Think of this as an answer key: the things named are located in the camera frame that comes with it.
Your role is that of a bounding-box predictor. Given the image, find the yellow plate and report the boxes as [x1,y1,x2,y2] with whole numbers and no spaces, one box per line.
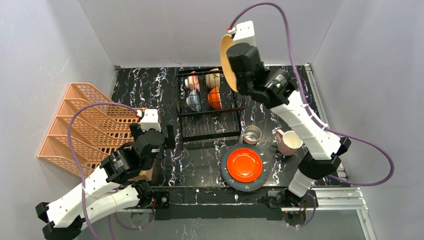
[219,34,238,93]

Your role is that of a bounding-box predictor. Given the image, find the orange glossy bowl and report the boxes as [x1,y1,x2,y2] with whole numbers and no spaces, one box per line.
[207,87,222,110]

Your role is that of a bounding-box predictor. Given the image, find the blue floral bowl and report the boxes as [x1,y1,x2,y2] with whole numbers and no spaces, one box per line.
[186,89,202,112]

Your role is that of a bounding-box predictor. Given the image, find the black wire dish rack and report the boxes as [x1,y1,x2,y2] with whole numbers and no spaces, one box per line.
[175,66,245,142]

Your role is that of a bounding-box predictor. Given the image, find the orange patterned bowl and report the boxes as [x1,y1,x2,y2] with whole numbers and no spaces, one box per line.
[184,71,201,92]

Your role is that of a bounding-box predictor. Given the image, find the orange red plate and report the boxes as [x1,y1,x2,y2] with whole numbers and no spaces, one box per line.
[226,147,264,183]

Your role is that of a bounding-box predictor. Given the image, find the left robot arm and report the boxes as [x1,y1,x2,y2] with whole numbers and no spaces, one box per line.
[35,123,176,240]

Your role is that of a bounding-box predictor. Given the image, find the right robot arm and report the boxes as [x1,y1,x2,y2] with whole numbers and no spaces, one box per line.
[223,42,351,198]

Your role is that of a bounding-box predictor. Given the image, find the orange file organizer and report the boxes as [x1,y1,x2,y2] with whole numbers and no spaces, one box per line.
[37,82,139,177]

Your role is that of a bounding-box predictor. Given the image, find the stainless steel cup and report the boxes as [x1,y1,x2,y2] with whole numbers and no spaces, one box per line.
[242,125,262,146]

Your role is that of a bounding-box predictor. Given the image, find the dark teal plate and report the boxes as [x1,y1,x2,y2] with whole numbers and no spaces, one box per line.
[220,143,270,192]

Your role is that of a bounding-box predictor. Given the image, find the pink mug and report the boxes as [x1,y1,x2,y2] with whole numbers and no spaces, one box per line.
[275,129,304,156]

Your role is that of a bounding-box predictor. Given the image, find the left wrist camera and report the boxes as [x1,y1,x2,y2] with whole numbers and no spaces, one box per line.
[137,108,162,132]

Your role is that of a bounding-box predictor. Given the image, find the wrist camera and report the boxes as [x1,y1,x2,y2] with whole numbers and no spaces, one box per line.
[232,20,257,47]
[137,108,162,132]

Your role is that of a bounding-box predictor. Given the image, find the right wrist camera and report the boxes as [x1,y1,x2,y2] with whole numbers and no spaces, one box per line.
[232,20,257,47]

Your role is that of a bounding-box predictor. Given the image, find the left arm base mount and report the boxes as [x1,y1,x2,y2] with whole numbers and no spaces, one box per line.
[122,180,171,210]

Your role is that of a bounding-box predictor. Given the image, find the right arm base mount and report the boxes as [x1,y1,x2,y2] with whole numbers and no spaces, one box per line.
[256,189,319,229]

